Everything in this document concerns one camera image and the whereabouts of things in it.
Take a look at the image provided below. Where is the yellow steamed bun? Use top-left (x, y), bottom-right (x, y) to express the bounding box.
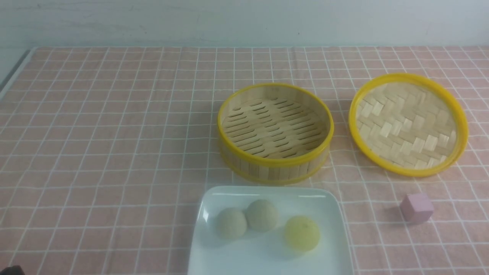
top-left (283, 215), bottom-right (321, 252)

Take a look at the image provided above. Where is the yellow bamboo steamer basket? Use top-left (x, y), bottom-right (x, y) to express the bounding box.
top-left (217, 83), bottom-right (335, 186)

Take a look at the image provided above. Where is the yellow bamboo steamer lid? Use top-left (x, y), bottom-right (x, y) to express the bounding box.
top-left (348, 73), bottom-right (469, 177)

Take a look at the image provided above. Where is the pink cube block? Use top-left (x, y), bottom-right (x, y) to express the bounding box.
top-left (400, 193), bottom-right (434, 223)

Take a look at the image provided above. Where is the dark object bottom left corner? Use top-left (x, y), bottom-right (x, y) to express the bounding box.
top-left (0, 265), bottom-right (25, 275)

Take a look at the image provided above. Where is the white square plate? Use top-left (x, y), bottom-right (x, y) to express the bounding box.
top-left (188, 186), bottom-right (355, 275)

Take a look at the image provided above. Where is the white steamed bun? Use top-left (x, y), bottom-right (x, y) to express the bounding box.
top-left (244, 199), bottom-right (279, 233)
top-left (215, 207), bottom-right (248, 240)

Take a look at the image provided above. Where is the pink checkered tablecloth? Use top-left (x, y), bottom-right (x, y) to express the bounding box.
top-left (0, 47), bottom-right (488, 275)

